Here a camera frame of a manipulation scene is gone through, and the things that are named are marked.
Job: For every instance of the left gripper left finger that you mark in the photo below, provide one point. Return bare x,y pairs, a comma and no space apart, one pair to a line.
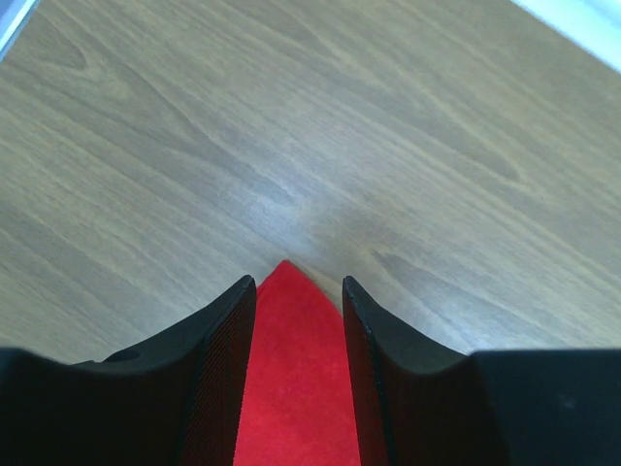
175,398

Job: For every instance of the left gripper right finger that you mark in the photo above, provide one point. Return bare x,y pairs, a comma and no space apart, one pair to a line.
418,402

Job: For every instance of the bright red t shirt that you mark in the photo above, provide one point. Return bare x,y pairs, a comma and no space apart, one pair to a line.
298,407

